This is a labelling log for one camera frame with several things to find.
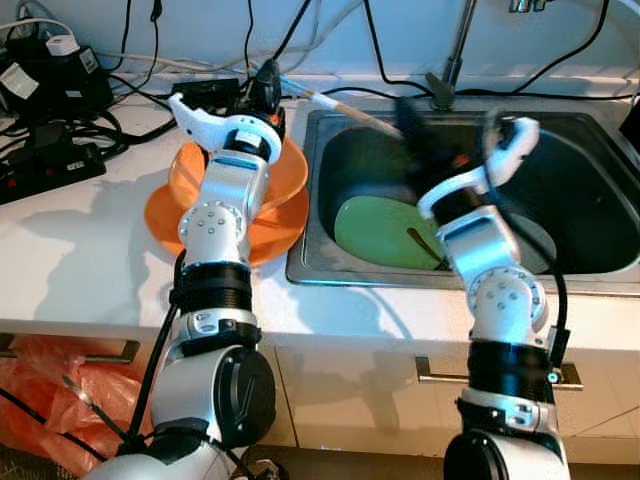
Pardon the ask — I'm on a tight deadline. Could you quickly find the black wall cable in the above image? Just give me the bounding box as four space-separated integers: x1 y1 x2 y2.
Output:
362 0 433 99
455 0 613 99
245 0 314 86

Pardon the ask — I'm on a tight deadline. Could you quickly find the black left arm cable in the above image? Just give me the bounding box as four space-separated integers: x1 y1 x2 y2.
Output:
60 250 191 471

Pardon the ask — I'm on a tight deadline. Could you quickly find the white plug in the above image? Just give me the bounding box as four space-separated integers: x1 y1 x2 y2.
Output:
45 35 81 58

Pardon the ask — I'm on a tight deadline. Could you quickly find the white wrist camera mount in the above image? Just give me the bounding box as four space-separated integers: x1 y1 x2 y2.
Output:
415 115 541 221
167 92 286 156

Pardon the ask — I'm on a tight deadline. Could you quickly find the black charger box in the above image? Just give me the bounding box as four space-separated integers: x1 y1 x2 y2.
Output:
0 45 113 126

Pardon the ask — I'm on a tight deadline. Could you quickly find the green plastic plate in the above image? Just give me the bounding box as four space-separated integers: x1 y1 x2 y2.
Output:
333 195 451 271

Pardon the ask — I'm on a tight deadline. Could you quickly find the orange plastic bag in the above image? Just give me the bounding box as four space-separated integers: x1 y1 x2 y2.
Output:
0 335 151 476

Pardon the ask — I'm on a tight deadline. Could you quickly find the black power adapter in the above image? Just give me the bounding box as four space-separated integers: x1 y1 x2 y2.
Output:
178 78 246 109

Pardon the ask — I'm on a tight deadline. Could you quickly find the orange plastic plate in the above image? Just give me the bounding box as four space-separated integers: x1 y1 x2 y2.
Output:
143 180 311 269

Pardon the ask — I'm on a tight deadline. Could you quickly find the black power strip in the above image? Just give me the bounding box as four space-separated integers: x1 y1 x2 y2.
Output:
0 140 106 206

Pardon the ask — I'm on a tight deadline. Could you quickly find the orange plastic bowl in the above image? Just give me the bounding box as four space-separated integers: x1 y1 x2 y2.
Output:
168 135 309 211

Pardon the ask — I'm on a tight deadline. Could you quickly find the metal cabinet handle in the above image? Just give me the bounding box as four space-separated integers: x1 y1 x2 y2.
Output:
0 335 141 366
415 355 583 391

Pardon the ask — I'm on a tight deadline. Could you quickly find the translucent white bowl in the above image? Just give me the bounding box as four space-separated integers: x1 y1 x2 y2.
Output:
510 210 559 276

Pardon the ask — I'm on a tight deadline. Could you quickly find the metal sink faucet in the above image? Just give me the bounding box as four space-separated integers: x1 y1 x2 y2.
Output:
425 0 481 109

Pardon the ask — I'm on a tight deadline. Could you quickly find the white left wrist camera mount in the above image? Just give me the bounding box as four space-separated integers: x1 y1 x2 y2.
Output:
167 92 286 156

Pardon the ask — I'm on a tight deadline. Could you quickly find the stainless steel sink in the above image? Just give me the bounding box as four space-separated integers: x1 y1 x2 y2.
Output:
287 105 640 291

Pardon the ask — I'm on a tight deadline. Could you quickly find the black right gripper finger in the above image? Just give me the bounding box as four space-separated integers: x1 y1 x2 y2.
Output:
392 95 434 149

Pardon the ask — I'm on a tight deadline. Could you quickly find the thin wooden chopstick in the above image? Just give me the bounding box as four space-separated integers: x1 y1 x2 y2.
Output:
280 75 406 139
407 228 448 269

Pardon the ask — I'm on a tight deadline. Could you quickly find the white kitchen cabinet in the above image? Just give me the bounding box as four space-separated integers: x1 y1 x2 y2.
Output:
0 320 640 466

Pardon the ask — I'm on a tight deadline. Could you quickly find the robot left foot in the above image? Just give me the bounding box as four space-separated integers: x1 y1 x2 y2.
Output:
240 458 286 480

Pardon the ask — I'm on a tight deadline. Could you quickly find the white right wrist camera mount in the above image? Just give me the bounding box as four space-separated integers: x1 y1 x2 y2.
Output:
415 115 541 221

